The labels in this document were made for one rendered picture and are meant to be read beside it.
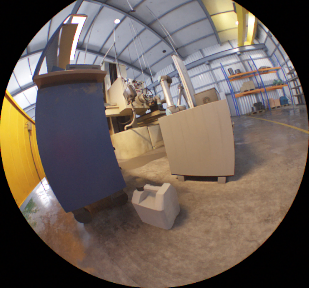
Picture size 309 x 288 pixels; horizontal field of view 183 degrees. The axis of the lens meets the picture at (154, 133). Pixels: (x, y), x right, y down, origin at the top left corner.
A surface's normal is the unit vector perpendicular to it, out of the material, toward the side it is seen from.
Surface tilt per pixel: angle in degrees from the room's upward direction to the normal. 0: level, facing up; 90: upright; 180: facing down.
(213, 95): 90
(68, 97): 90
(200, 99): 90
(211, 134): 90
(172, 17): 169
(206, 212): 0
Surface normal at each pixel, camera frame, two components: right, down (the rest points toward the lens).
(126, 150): -0.07, 0.07
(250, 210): -0.24, -0.97
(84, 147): 0.69, -0.14
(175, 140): -0.64, 0.19
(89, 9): 0.11, 0.99
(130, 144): 0.30, -0.03
